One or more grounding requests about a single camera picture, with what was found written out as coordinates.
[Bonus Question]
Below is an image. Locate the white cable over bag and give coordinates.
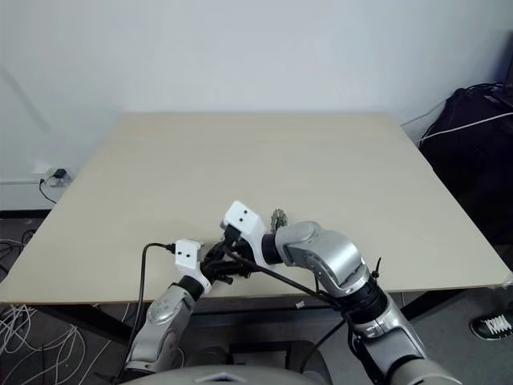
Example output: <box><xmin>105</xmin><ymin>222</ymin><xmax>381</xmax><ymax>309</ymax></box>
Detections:
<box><xmin>419</xmin><ymin>111</ymin><xmax>513</xmax><ymax>141</ymax></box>

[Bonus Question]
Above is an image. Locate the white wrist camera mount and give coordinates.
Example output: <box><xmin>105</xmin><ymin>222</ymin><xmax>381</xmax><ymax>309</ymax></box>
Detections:
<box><xmin>221</xmin><ymin>199</ymin><xmax>269</xmax><ymax>266</ymax></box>
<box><xmin>174</xmin><ymin>237</ymin><xmax>212</xmax><ymax>296</ymax></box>

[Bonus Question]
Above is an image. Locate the wall power outlet plug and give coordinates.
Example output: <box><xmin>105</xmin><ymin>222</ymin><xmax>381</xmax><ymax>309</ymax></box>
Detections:
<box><xmin>31</xmin><ymin>166</ymin><xmax>77</xmax><ymax>188</ymax></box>

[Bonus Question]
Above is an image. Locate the white floor cable tangle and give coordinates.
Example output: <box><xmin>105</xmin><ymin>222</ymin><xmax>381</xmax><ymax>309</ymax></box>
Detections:
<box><xmin>0</xmin><ymin>302</ymin><xmax>87</xmax><ymax>385</ymax></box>

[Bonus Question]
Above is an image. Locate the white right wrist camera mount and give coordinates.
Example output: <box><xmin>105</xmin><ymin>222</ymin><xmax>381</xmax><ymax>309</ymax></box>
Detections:
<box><xmin>221</xmin><ymin>199</ymin><xmax>269</xmax><ymax>266</ymax></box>

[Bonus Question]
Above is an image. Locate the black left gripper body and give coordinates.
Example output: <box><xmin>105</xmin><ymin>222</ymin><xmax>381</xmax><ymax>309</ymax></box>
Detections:
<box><xmin>199</xmin><ymin>250</ymin><xmax>221</xmax><ymax>284</ymax></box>

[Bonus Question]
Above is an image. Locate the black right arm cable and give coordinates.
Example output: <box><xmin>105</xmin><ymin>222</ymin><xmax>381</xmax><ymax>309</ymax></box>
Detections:
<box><xmin>222</xmin><ymin>240</ymin><xmax>362</xmax><ymax>374</ymax></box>

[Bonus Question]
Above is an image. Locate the black metal table frame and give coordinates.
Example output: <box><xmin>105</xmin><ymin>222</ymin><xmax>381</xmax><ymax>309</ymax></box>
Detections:
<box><xmin>0</xmin><ymin>288</ymin><xmax>502</xmax><ymax>346</ymax></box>

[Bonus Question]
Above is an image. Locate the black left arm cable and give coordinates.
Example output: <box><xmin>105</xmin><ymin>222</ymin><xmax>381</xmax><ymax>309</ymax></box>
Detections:
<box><xmin>114</xmin><ymin>241</ymin><xmax>177</xmax><ymax>382</ymax></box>

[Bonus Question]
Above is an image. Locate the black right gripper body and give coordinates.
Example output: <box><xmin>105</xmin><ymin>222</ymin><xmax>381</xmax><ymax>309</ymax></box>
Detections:
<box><xmin>219</xmin><ymin>224</ymin><xmax>248</xmax><ymax>253</ymax></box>

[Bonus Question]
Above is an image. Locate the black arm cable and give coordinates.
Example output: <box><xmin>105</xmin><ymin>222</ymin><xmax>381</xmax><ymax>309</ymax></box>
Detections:
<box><xmin>222</xmin><ymin>240</ymin><xmax>362</xmax><ymax>374</ymax></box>
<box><xmin>114</xmin><ymin>241</ymin><xmax>177</xmax><ymax>382</ymax></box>

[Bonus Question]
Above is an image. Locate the black and white sneaker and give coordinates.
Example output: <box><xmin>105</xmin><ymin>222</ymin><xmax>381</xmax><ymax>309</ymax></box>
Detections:
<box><xmin>469</xmin><ymin>314</ymin><xmax>513</xmax><ymax>342</ymax></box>

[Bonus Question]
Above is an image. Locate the dark rounded shape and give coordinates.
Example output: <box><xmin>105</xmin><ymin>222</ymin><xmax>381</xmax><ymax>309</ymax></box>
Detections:
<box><xmin>188</xmin><ymin>346</ymin><xmax>232</xmax><ymax>364</ymax></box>

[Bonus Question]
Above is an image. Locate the black power strip cable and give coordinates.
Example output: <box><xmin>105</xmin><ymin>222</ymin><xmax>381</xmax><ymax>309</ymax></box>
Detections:
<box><xmin>38</xmin><ymin>178</ymin><xmax>61</xmax><ymax>204</ymax></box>

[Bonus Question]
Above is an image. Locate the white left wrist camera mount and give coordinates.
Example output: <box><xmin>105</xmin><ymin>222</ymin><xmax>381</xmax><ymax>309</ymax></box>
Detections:
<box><xmin>174</xmin><ymin>237</ymin><xmax>212</xmax><ymax>296</ymax></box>

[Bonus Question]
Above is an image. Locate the black bag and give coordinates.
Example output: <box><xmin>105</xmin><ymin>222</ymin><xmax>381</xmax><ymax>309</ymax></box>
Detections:
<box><xmin>418</xmin><ymin>84</ymin><xmax>513</xmax><ymax>245</ymax></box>

